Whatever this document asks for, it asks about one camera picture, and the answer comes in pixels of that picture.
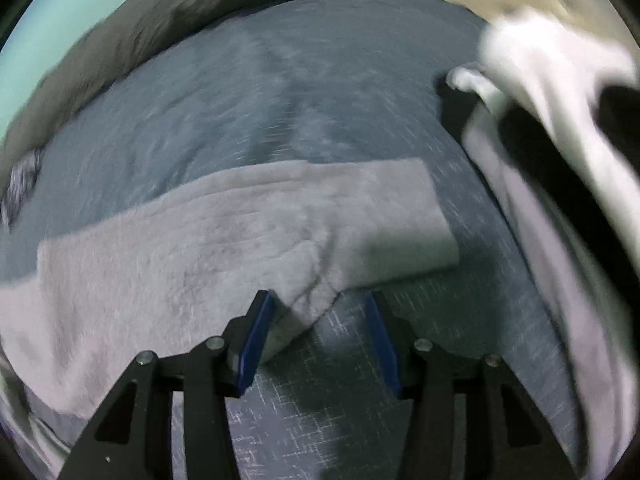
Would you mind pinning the dark olive duvet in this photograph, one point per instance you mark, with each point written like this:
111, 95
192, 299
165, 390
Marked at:
150, 15

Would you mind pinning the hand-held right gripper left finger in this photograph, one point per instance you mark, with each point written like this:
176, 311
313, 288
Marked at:
255, 340

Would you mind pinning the grey quilted sweatshirt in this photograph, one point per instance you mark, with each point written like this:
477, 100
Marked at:
200, 240

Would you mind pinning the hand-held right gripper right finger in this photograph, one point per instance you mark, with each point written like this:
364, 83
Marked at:
382, 345

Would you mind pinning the pale lavender garment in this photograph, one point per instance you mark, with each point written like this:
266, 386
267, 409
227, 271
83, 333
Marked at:
550, 270

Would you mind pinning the black and white garment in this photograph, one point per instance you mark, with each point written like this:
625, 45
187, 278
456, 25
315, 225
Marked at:
550, 70

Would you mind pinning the crumpled blue-grey underwear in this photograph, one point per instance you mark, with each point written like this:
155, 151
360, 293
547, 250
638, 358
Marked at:
22, 175

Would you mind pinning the blue woven bed sheet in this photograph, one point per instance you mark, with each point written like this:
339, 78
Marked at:
300, 85

